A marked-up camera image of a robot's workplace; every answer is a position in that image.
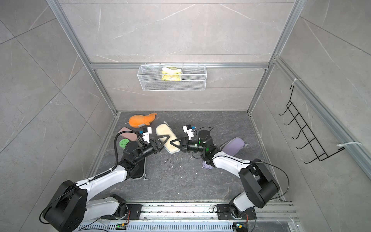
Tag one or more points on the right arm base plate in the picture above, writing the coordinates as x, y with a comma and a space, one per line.
226, 211

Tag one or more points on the yellow packet in basket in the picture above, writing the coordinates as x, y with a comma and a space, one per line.
171, 74

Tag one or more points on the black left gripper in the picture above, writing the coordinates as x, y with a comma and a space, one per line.
153, 144

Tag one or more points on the orange plush whale toy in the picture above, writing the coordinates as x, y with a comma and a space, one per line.
138, 121

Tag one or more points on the aluminium mounting rail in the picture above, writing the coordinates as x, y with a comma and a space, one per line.
198, 216

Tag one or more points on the green lidded air freshener can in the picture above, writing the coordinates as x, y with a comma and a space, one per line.
123, 143

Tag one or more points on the purple folded umbrella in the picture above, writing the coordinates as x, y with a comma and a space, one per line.
206, 166

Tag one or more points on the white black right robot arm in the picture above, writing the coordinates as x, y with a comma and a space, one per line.
258, 183

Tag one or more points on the pink hard case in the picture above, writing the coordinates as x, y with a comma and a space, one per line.
128, 134

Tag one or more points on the white wire wall basket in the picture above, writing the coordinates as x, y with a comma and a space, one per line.
193, 79

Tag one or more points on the white zippered umbrella sleeve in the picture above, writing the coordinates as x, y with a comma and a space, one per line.
168, 135

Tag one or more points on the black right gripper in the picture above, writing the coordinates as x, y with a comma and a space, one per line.
185, 147

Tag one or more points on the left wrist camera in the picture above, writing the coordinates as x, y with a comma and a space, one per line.
146, 132

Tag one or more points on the black wire hook rack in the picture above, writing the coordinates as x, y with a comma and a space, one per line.
306, 132

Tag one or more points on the purple zippered umbrella sleeve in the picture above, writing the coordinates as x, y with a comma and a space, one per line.
233, 146

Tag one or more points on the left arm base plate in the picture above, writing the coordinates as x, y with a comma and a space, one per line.
131, 211

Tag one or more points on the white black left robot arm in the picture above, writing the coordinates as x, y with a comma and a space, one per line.
73, 202

